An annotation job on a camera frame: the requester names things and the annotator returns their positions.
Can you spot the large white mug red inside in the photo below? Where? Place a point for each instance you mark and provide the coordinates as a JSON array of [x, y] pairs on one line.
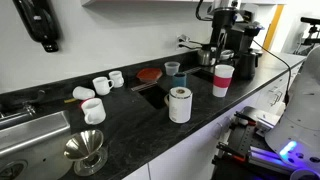
[[94, 111]]

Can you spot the black kettle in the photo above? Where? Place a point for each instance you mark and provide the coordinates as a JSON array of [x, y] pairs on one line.
[[246, 65]]

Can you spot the steel kettle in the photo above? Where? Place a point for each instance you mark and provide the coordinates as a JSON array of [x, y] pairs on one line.
[[205, 56]]

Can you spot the red plastic container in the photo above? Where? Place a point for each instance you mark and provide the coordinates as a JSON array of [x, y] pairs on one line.
[[149, 75]]

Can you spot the teal mug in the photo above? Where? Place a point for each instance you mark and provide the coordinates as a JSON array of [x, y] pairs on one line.
[[179, 80]]

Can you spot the steel faucet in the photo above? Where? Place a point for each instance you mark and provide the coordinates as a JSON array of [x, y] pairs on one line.
[[20, 110]]

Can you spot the black coffee machine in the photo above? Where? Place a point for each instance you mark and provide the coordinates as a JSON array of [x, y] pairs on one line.
[[245, 35]]

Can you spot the white wall outlet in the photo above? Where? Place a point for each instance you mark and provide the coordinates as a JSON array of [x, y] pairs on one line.
[[182, 41]]

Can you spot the steel sink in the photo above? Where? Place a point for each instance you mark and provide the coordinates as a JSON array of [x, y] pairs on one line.
[[30, 140]]

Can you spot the small yellow object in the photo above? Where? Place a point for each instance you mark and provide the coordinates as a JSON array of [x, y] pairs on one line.
[[70, 100]]

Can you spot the tilted white ceramic mug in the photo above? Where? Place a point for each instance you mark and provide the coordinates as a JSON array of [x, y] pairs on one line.
[[82, 93]]

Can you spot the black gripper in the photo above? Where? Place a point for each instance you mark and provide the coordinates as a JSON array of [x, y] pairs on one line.
[[224, 18]]

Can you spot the steel funnel dripper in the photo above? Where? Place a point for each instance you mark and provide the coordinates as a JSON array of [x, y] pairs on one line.
[[83, 143]]

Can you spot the white wall cabinet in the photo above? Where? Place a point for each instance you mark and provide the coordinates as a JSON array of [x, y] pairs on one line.
[[150, 2]]

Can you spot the black pliers red grip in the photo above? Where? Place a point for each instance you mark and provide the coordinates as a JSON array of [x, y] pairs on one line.
[[231, 152]]

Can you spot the clear plastic container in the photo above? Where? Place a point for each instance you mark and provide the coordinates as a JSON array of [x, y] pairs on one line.
[[172, 69]]

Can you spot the white cup with red band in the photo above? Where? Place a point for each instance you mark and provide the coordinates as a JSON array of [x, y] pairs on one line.
[[222, 81]]

